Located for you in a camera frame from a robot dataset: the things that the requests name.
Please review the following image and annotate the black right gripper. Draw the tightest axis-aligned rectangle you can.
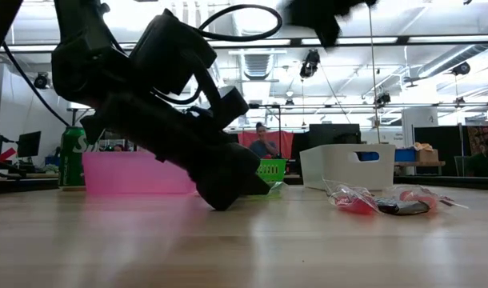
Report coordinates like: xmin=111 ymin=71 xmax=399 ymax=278
xmin=286 ymin=0 xmax=379 ymax=51

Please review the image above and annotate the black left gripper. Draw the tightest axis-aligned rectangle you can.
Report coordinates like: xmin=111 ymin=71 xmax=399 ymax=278
xmin=80 ymin=94 xmax=271 ymax=212

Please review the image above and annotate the clear bag green gummy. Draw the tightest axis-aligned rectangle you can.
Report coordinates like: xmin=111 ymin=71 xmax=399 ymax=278
xmin=266 ymin=181 xmax=289 ymax=198

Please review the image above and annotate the brown Hershey's chocolate bar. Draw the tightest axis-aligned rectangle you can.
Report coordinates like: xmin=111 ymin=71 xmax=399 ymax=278
xmin=375 ymin=198 xmax=431 ymax=217

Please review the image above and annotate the white LED light strip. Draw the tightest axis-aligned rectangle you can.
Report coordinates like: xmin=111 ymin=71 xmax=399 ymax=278
xmin=6 ymin=44 xmax=58 ymax=53
xmin=406 ymin=35 xmax=488 ymax=44
xmin=302 ymin=37 xmax=399 ymax=45

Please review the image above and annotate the green plastic basket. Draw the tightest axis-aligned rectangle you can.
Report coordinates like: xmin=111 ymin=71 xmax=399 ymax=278
xmin=256 ymin=158 xmax=288 ymax=183

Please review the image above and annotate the person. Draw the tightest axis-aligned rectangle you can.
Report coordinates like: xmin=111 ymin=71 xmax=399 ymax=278
xmin=248 ymin=122 xmax=280 ymax=159
xmin=466 ymin=136 xmax=488 ymax=178

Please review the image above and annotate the red hanging cloth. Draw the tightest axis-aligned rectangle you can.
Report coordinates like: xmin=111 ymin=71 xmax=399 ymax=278
xmin=238 ymin=130 xmax=295 ymax=159

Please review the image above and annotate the white plastic bin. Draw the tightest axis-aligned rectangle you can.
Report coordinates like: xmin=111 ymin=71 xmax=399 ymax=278
xmin=299 ymin=143 xmax=396 ymax=191

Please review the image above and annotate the large black monitor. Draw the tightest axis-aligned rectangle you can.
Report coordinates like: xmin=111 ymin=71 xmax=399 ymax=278
xmin=309 ymin=123 xmax=362 ymax=149

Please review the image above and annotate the pink plastic bin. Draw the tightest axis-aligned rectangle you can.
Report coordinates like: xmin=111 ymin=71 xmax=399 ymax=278
xmin=82 ymin=150 xmax=198 ymax=196

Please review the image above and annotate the white pillar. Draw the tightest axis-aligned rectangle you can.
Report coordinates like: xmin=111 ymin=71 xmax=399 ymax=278
xmin=402 ymin=107 xmax=439 ymax=145

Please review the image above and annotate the blue storage bin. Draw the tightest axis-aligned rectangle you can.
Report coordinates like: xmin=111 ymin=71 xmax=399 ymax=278
xmin=394 ymin=148 xmax=417 ymax=163

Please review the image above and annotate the brown cardboard box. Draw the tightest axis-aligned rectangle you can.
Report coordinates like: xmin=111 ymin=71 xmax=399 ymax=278
xmin=414 ymin=142 xmax=439 ymax=163

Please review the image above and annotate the wooden background table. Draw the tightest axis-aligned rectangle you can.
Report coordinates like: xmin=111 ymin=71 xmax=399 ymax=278
xmin=394 ymin=160 xmax=446 ymax=168

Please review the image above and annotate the green Sprite can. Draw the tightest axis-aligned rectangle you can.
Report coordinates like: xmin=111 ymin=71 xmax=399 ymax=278
xmin=58 ymin=126 xmax=89 ymax=188

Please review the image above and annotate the black partition panel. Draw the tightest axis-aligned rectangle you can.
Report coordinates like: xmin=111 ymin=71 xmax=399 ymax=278
xmin=414 ymin=126 xmax=465 ymax=178

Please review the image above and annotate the brown patterned panel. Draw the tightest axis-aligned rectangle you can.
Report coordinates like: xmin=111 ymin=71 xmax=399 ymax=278
xmin=466 ymin=124 xmax=488 ymax=161

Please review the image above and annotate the small black monitor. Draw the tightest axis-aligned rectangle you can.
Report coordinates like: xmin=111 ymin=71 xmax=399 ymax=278
xmin=16 ymin=130 xmax=42 ymax=159

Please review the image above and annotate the black ceiling camera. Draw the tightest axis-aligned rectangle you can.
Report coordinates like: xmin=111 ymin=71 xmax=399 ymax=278
xmin=298 ymin=49 xmax=322 ymax=80
xmin=33 ymin=71 xmax=51 ymax=90
xmin=374 ymin=92 xmax=392 ymax=108
xmin=451 ymin=61 xmax=472 ymax=77

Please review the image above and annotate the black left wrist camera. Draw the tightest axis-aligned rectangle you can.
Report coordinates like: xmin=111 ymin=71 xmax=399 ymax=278
xmin=211 ymin=85 xmax=250 ymax=130

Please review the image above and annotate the silver ventilation duct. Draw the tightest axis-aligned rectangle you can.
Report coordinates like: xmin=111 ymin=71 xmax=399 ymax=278
xmin=230 ymin=0 xmax=287 ymax=81

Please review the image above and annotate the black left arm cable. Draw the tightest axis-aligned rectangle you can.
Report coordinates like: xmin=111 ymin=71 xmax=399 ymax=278
xmin=198 ymin=3 xmax=283 ymax=43

